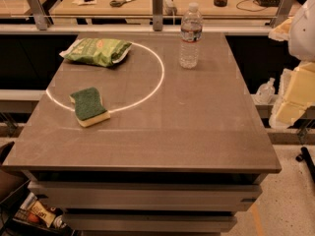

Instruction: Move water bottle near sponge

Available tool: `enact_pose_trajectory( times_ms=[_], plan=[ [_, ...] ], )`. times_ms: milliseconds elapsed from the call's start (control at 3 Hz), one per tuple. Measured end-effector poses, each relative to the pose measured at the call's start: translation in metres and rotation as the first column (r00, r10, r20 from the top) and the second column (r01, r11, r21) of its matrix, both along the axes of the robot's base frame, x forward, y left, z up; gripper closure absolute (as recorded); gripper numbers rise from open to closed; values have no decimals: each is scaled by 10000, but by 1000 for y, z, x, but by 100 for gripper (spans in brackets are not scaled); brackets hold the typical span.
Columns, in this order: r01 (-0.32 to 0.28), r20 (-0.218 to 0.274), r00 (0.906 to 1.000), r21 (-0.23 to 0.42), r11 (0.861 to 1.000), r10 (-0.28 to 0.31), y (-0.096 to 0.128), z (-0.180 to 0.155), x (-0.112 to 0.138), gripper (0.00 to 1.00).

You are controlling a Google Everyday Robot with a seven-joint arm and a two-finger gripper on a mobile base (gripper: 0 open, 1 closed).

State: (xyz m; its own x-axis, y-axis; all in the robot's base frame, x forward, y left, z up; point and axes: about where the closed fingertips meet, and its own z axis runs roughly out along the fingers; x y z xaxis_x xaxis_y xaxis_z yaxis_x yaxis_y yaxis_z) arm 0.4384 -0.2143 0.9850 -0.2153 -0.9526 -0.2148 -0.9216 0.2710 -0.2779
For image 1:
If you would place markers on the scissors with dark handles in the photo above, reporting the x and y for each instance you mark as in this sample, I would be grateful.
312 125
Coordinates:
119 3

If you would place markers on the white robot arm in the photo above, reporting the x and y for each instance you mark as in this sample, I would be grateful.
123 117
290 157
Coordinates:
301 42

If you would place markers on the clear plastic water bottle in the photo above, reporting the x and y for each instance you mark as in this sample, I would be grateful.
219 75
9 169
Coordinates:
190 32

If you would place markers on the left metal rail bracket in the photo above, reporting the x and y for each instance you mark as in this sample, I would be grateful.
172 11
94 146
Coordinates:
39 16

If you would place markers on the white power strip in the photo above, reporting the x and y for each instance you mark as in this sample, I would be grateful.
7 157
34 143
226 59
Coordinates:
169 7

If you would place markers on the wire basket with snacks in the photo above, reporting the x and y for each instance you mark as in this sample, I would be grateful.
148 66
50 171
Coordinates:
32 210

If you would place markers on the metal rail bracket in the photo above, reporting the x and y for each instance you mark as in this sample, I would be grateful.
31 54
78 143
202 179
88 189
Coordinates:
39 16
157 15
282 13

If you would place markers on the grey drawer cabinet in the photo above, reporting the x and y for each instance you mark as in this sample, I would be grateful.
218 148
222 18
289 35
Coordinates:
147 208

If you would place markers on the green chip bag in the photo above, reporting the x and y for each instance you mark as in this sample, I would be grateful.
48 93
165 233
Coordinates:
103 52

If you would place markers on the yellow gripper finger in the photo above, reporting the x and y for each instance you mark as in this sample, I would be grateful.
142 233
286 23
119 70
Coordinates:
296 95
281 32

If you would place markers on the middle metal rail bracket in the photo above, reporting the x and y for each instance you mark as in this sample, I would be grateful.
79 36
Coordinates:
157 15

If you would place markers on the black chair base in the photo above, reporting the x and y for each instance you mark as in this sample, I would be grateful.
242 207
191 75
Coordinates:
306 157

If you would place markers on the small clear sanitizer bottle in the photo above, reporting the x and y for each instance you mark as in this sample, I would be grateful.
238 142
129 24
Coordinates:
265 92

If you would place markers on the right metal rail bracket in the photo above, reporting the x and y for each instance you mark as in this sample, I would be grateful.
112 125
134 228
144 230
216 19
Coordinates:
282 13

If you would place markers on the green and yellow sponge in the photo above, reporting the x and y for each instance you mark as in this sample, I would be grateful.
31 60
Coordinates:
88 107

